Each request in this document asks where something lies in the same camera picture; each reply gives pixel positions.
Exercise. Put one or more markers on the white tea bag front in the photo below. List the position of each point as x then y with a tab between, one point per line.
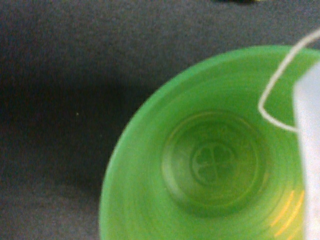
306	108

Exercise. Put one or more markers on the green plastic cup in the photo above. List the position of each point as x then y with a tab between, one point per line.
198	161

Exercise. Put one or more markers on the black tablecloth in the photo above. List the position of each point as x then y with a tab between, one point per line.
73	72

